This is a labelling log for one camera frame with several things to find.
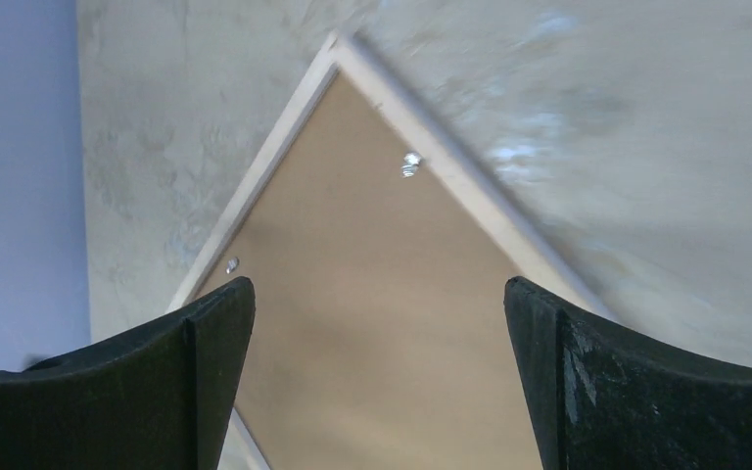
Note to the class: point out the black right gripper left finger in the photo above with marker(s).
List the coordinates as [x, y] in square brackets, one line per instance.
[157, 396]

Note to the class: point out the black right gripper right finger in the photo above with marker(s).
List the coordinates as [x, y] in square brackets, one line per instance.
[602, 396]

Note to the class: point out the wooden picture frame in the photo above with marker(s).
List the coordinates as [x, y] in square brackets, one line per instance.
[470, 187]

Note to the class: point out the brown backing board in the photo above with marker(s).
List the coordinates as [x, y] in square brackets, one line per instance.
[380, 339]

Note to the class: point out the small metal frame clip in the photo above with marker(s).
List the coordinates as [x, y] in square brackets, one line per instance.
[410, 164]

